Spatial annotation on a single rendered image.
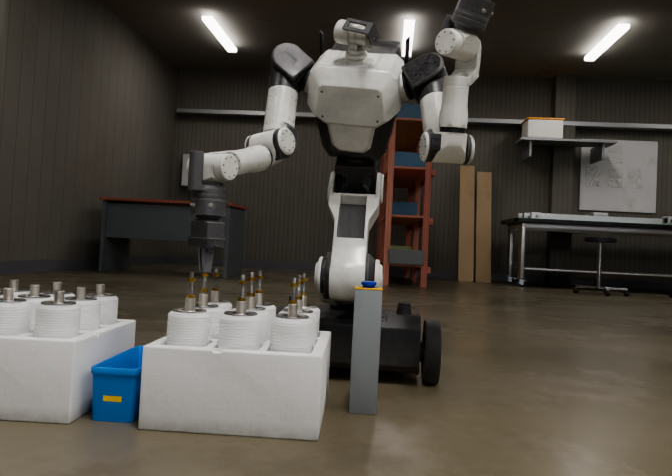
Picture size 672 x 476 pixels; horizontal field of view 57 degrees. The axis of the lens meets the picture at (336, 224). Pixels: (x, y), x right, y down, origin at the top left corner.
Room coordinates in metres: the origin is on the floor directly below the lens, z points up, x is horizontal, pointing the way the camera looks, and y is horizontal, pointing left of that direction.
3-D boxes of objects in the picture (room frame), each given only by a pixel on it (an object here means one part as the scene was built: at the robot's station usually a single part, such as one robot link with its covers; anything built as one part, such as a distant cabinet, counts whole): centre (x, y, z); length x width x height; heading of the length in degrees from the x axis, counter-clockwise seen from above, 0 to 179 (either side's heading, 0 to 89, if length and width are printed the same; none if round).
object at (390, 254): (7.96, -0.85, 1.07); 2.32 x 0.65 x 2.14; 175
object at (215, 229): (1.52, 0.32, 0.46); 0.13 x 0.10 x 0.12; 44
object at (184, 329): (1.41, 0.32, 0.16); 0.10 x 0.10 x 0.18
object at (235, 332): (1.40, 0.21, 0.16); 0.10 x 0.10 x 0.18
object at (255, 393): (1.52, 0.20, 0.09); 0.39 x 0.39 x 0.18; 87
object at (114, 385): (1.52, 0.47, 0.06); 0.30 x 0.11 x 0.12; 178
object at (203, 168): (1.51, 0.32, 0.57); 0.11 x 0.11 x 0.11; 59
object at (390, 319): (2.21, -0.08, 0.19); 0.64 x 0.52 x 0.33; 175
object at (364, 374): (1.58, -0.09, 0.16); 0.07 x 0.07 x 0.31; 87
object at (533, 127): (8.75, -2.89, 2.21); 0.51 x 0.43 x 0.29; 85
